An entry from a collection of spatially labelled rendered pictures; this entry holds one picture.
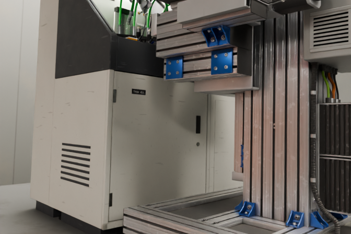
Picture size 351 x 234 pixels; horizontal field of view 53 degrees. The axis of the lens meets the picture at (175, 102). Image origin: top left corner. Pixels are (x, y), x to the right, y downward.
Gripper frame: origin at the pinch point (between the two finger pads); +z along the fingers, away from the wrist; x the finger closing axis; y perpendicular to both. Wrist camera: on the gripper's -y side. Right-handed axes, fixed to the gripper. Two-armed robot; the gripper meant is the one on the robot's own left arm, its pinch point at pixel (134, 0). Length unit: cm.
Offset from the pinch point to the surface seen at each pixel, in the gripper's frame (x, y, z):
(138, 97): -8, 46, 28
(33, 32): -84, -125, 72
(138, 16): 4, -42, 31
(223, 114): 42, 31, 67
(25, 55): -93, -108, 85
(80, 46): -31.8, 14.1, 13.9
